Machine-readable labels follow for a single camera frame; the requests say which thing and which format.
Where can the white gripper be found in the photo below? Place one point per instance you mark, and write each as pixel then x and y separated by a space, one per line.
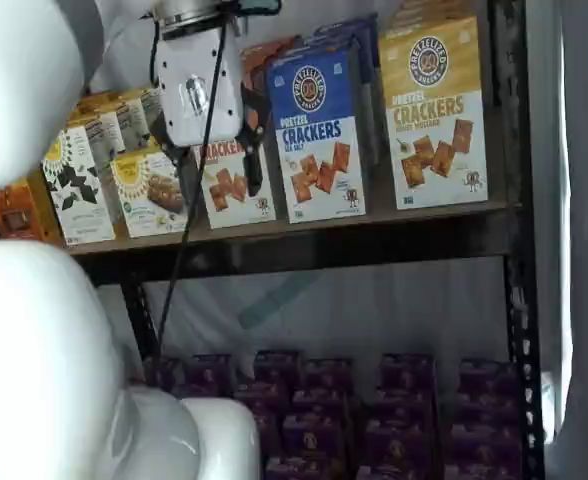
pixel 189 60

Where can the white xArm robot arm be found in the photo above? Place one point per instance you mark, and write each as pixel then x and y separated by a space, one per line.
pixel 29 325

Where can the orange white pretzel crackers box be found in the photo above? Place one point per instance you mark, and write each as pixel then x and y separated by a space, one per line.
pixel 229 200

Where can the white box with yellow top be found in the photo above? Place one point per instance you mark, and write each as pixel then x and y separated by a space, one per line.
pixel 133 122
pixel 105 132
pixel 151 107

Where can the yellow white snack bar box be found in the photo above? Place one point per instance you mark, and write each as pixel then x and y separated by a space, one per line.
pixel 144 200

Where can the blue white pretzel crackers box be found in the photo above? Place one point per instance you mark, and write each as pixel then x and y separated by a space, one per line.
pixel 319 150
pixel 366 90

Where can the white box with black flower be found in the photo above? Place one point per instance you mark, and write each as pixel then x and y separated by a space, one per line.
pixel 76 190

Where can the brown wooden shelf board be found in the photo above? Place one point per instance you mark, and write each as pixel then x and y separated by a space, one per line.
pixel 374 212

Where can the orange brown snack box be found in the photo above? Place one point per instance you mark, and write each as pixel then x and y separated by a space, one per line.
pixel 16 210

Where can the purple snack box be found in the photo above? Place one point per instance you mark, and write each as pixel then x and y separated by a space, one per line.
pixel 406 372
pixel 276 370
pixel 484 475
pixel 326 375
pixel 401 445
pixel 166 375
pixel 211 375
pixel 304 470
pixel 399 475
pixel 489 410
pixel 404 407
pixel 314 437
pixel 486 447
pixel 486 375
pixel 319 405

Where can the yellow white pretzel crackers box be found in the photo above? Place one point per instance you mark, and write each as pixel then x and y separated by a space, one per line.
pixel 434 125

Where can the teal tape strip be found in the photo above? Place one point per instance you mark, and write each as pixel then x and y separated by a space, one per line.
pixel 266 302

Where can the white cloth curtain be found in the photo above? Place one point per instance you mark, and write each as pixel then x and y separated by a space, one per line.
pixel 374 310
pixel 584 250

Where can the black metal rack frame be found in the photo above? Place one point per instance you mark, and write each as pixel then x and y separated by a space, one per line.
pixel 519 300

